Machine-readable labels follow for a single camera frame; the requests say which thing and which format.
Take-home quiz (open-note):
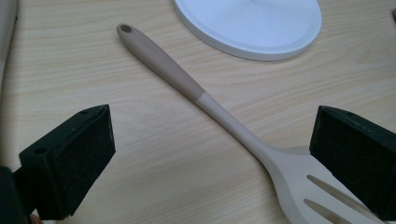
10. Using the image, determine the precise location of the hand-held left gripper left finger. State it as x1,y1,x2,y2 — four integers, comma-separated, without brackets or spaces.
19,105,117,220

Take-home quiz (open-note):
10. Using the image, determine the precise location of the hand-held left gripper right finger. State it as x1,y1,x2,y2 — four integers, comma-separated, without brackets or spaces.
309,105,396,221

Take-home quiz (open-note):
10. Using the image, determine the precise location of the beige slotted spatula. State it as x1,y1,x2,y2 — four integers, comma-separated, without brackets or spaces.
116,23,387,224

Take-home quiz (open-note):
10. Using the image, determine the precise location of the white utensil rack stand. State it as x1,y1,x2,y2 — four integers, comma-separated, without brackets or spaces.
171,0,323,62

